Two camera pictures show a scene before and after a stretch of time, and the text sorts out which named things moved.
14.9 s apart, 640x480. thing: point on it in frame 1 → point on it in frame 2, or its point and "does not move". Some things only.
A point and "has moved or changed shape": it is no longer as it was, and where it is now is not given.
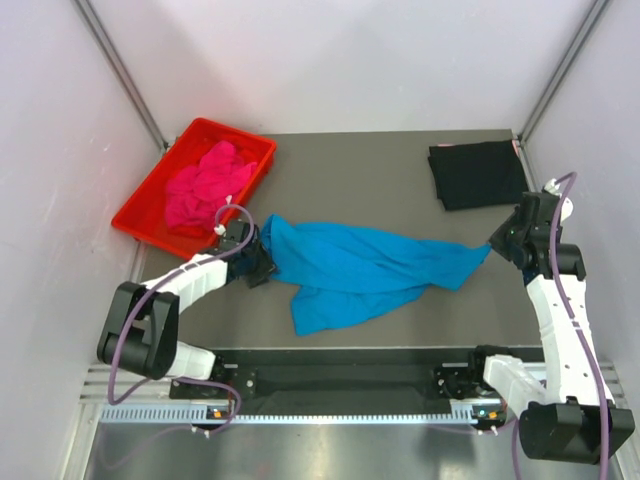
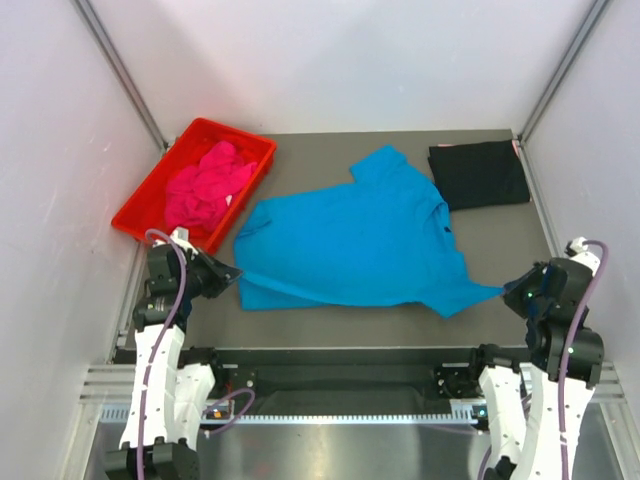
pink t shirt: x=195 y=193 does not move
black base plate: x=262 y=381 does not move
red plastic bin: x=143 y=214 does not move
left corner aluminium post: x=86 y=10 does not move
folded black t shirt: x=478 y=174 does not move
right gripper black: x=497 y=240 → x=511 y=290
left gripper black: x=265 y=268 → x=222 y=275
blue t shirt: x=340 y=273 has moved or changed shape
